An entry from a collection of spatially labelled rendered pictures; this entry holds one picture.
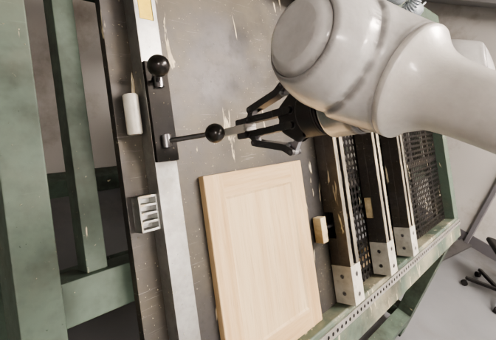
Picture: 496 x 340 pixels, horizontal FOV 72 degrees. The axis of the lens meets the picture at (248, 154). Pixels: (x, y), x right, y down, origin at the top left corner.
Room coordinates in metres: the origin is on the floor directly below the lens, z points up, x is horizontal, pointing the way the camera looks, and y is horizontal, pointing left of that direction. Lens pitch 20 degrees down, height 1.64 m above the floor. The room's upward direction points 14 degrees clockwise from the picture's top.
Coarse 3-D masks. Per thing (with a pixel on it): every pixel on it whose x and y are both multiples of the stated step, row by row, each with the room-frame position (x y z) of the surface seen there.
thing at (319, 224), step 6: (318, 216) 0.97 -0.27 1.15; (324, 216) 0.96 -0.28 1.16; (318, 222) 0.94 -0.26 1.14; (324, 222) 0.95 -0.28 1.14; (318, 228) 0.93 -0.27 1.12; (324, 228) 0.94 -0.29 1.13; (318, 234) 0.93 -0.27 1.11; (324, 234) 0.93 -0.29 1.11; (318, 240) 0.92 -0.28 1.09; (324, 240) 0.92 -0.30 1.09
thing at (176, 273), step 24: (144, 24) 0.71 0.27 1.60; (144, 48) 0.68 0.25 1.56; (144, 96) 0.65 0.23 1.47; (144, 120) 0.64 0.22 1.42; (144, 144) 0.63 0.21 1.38; (168, 168) 0.62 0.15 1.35; (168, 192) 0.60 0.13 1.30; (168, 216) 0.58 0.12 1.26; (168, 240) 0.55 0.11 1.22; (168, 264) 0.54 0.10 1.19; (168, 288) 0.53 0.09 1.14; (192, 288) 0.55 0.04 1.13; (168, 312) 0.52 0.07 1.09; (192, 312) 0.53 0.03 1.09; (168, 336) 0.51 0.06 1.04; (192, 336) 0.51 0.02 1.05
